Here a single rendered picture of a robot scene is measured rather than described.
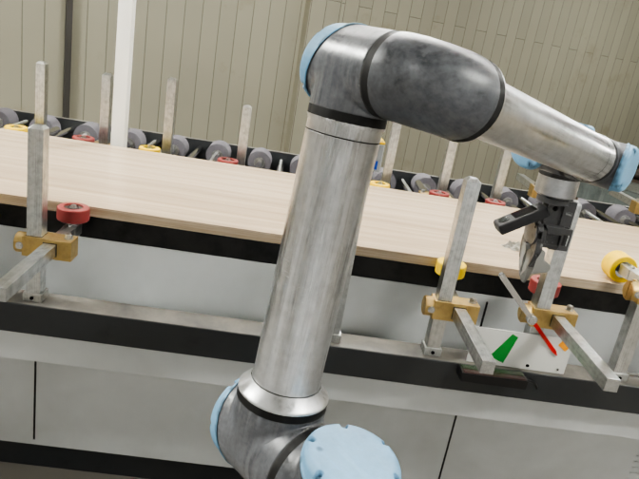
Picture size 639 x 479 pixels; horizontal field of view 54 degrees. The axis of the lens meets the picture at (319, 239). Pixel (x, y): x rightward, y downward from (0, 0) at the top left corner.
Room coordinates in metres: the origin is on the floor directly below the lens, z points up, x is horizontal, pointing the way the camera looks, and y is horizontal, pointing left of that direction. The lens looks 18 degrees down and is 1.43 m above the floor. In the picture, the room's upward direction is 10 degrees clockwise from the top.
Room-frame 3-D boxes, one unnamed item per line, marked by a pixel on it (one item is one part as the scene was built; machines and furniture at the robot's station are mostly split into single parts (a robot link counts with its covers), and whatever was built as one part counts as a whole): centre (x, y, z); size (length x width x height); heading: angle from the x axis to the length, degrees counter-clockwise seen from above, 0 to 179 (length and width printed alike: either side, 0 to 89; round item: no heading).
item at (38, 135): (1.37, 0.67, 0.89); 0.03 x 0.03 x 0.48; 4
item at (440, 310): (1.45, -0.35, 0.83); 0.13 x 0.06 x 0.05; 94
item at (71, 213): (1.51, 0.64, 0.85); 0.08 x 0.08 x 0.11
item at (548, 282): (1.47, -0.58, 0.91); 0.03 x 0.03 x 0.48; 4
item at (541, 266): (1.37, -0.51, 1.00); 0.06 x 0.03 x 0.09; 94
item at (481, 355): (1.39, -0.38, 0.83); 0.43 x 0.03 x 0.04; 4
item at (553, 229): (1.39, -0.51, 1.11); 0.09 x 0.08 x 0.12; 94
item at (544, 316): (1.47, -0.60, 0.84); 0.13 x 0.06 x 0.05; 94
